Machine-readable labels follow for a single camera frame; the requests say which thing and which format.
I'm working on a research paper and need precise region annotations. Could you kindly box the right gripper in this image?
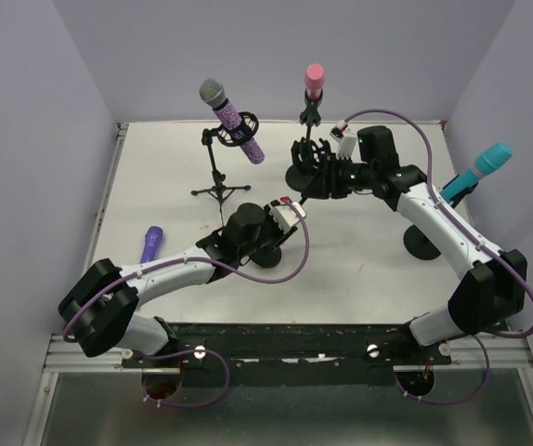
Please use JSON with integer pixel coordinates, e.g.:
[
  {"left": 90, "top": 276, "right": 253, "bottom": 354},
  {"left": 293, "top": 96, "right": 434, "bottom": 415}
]
[{"left": 302, "top": 152, "right": 377, "bottom": 199}]

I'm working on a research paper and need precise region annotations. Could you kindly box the black shock-mount desk stand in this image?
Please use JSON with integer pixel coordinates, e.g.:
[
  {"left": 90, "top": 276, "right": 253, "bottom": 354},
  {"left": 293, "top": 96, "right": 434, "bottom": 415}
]
[{"left": 250, "top": 138, "right": 332, "bottom": 269}]

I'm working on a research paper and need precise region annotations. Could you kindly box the plain purple microphone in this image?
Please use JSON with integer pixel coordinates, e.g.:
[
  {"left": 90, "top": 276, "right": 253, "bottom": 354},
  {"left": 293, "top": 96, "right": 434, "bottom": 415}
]
[{"left": 139, "top": 226, "right": 164, "bottom": 263}]

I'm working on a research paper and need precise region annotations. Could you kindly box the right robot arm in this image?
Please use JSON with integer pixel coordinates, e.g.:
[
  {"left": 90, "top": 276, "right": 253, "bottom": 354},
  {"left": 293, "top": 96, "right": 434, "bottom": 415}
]
[{"left": 286, "top": 123, "right": 527, "bottom": 364}]

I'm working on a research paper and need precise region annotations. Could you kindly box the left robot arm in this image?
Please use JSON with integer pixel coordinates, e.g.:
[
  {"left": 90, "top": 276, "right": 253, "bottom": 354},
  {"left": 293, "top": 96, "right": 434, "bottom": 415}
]
[{"left": 58, "top": 197, "right": 307, "bottom": 367}]

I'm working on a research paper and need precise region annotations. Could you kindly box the black round-base clip stand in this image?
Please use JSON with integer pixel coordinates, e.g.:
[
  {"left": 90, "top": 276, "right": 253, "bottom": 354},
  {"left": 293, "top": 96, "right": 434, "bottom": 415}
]
[{"left": 285, "top": 89, "right": 323, "bottom": 192}]

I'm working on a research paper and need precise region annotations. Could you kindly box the pink microphone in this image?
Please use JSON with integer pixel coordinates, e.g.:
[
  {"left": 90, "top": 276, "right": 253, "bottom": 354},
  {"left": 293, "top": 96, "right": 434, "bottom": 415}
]
[{"left": 304, "top": 63, "right": 326, "bottom": 101}]

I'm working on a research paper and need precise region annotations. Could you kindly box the black right round-base stand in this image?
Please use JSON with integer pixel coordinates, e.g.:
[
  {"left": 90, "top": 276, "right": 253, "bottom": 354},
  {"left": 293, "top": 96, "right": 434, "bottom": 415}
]
[{"left": 403, "top": 185, "right": 477, "bottom": 261}]

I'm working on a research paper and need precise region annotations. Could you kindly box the purple glitter microphone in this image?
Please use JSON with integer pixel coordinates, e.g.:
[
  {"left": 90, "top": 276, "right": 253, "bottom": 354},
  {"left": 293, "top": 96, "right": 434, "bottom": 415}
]
[{"left": 199, "top": 78, "right": 266, "bottom": 164}]

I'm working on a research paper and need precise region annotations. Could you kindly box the teal microphone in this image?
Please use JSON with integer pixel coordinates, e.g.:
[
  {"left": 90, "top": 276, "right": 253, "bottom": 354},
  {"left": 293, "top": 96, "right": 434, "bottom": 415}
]
[{"left": 440, "top": 142, "right": 513, "bottom": 203}]

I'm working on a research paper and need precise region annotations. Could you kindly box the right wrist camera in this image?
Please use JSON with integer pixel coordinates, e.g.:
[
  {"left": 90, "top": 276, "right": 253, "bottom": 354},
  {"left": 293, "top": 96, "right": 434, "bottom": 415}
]
[{"left": 330, "top": 120, "right": 358, "bottom": 160}]

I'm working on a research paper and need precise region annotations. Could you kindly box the black tripod shock-mount stand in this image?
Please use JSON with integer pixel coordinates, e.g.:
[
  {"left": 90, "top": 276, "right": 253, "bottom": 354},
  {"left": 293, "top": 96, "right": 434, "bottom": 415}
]
[{"left": 190, "top": 111, "right": 259, "bottom": 226}]

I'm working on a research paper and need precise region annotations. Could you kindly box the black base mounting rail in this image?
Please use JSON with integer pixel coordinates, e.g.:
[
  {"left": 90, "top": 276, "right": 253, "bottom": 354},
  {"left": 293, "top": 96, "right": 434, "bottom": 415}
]
[{"left": 122, "top": 323, "right": 451, "bottom": 387}]

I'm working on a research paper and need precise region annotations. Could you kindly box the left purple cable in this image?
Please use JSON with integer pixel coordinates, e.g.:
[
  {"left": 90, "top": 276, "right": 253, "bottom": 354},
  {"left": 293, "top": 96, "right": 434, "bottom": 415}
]
[{"left": 62, "top": 203, "right": 311, "bottom": 410}]

